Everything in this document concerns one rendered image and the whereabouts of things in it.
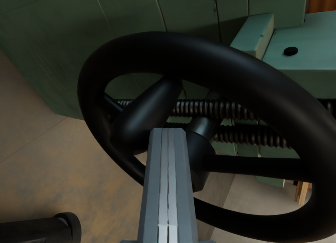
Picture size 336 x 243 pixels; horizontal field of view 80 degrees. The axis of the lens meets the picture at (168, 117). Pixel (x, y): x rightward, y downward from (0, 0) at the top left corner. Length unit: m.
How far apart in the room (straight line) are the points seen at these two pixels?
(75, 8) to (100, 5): 0.07
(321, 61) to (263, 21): 0.08
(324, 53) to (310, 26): 0.06
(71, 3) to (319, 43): 0.41
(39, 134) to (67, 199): 0.37
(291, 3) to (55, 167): 1.03
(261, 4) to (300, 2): 0.04
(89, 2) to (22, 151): 0.72
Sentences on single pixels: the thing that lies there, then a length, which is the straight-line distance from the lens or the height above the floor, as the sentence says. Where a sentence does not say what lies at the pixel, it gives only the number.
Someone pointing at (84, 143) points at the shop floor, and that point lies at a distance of 1.14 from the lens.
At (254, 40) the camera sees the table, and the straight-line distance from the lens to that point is 0.23.
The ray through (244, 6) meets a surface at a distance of 0.30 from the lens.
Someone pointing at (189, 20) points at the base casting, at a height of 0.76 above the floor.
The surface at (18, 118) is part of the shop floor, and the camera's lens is 0.98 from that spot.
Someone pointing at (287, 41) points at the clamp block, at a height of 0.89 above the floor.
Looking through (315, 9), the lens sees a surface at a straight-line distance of 0.40.
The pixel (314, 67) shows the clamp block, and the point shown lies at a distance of 0.22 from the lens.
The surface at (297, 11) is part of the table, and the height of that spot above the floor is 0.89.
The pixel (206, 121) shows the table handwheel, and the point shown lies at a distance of 0.25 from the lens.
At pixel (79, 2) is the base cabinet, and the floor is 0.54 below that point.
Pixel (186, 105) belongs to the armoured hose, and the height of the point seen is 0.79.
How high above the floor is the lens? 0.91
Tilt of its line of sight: 33 degrees down
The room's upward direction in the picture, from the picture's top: 99 degrees clockwise
